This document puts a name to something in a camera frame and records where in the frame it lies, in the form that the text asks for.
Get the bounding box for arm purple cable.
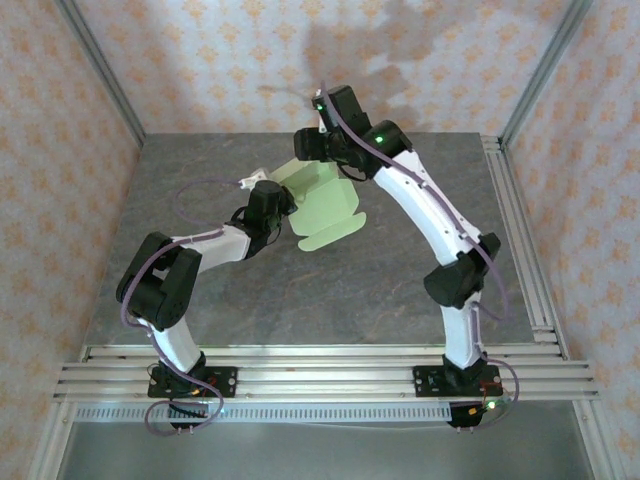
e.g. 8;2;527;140
122;178;225;437
319;79;526;431

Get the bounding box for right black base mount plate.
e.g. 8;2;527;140
411;364;503;399

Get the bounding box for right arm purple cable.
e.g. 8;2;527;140
319;79;526;431

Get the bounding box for aluminium side rail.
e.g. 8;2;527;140
480;134;571;359

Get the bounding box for black base electronics bracket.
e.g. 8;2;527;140
167;399;211;432
446;397;512;432

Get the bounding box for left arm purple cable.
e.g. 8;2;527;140
122;178;225;437

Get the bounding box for grey metal sheet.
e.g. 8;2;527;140
54;422;596;480

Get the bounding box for left black base electronics bracket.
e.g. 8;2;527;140
167;399;211;432

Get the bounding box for light green paper box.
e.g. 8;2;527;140
267;158;368;253

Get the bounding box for right black base electronics bracket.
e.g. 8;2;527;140
446;397;512;432

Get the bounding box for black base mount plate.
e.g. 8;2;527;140
411;364;503;399
147;366;238;400

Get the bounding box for wide aluminium mounting rail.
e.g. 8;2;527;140
52;344;600;401

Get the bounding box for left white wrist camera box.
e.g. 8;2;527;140
238;168;271;190

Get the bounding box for short aluminium frame leg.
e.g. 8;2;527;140
27;399;76;480
572;399;626;480

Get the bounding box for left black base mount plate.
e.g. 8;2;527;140
147;366;238;400

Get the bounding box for aluminium frame post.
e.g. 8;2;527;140
53;0;147;149
498;0;596;149

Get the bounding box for white slotted cable duct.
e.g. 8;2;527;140
74;404;454;424

